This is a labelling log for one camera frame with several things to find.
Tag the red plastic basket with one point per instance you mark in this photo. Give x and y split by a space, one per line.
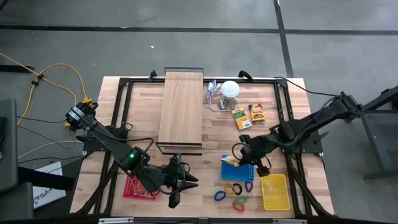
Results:
130 196

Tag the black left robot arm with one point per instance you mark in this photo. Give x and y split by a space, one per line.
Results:
105 140

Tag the yellow plastic basket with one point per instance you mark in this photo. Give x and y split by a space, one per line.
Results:
275 192

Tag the black flat bar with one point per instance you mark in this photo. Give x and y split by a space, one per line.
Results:
15 68

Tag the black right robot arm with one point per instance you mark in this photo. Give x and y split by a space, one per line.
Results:
323 116

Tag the dark grey equipment stand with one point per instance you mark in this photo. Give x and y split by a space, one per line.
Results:
7 140

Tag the wooden shelf riser black frame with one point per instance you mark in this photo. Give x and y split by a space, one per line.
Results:
182 109

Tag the red rubber band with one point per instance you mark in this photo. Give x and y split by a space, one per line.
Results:
134 183

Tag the silver metal bracket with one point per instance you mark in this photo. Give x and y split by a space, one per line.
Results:
115 221
289 221

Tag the white printed sign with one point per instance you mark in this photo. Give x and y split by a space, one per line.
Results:
49 196

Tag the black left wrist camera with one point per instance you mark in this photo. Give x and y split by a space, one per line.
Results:
174 200

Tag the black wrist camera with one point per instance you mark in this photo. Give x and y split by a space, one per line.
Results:
262 171
174 200

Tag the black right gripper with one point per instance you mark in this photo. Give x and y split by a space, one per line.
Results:
252 152

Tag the grey metal table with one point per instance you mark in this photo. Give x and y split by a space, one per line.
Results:
379 124

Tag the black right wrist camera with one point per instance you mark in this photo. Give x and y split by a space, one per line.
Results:
262 171

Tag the black curved frame bracket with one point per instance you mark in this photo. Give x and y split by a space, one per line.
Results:
245 74
152 74

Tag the black aluminium rig frame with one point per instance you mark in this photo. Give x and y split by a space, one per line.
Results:
143 81

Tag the yellow rubber band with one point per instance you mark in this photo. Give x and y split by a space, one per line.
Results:
138 189

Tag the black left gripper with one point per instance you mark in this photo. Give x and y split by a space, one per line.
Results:
174 177

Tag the blue plastic basket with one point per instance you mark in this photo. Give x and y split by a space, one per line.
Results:
236 175

